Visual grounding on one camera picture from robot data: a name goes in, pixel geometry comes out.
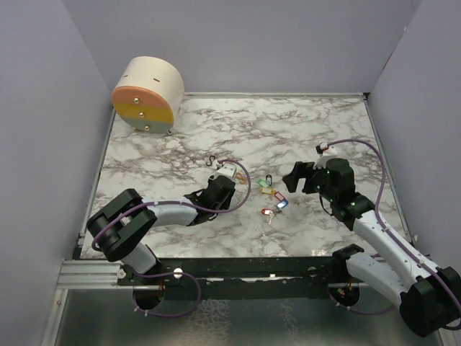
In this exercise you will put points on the green tag key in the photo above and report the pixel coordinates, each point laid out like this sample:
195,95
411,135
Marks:
263,183

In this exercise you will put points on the orange carabiner near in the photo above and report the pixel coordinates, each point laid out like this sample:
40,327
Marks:
241,178

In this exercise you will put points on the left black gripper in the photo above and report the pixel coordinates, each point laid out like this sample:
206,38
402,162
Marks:
226,203

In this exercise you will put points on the yellow tag key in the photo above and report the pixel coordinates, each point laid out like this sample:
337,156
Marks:
267,190

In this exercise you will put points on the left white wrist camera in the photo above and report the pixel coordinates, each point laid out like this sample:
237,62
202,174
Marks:
226,169

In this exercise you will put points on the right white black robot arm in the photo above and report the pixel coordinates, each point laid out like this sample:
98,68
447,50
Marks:
426,295

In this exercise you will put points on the black carabiner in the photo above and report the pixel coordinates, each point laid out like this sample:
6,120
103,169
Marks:
210,161

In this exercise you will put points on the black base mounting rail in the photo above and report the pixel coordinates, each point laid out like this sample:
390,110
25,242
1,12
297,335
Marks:
245,278

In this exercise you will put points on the blue tag key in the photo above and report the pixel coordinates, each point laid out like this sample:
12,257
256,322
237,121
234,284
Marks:
281,205

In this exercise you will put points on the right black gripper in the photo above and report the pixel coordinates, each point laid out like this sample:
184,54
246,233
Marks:
302,169

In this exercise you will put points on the round beige drawer box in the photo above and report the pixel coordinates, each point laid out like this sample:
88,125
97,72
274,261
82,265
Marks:
148,95

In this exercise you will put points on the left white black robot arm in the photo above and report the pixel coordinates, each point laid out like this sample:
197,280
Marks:
120,225

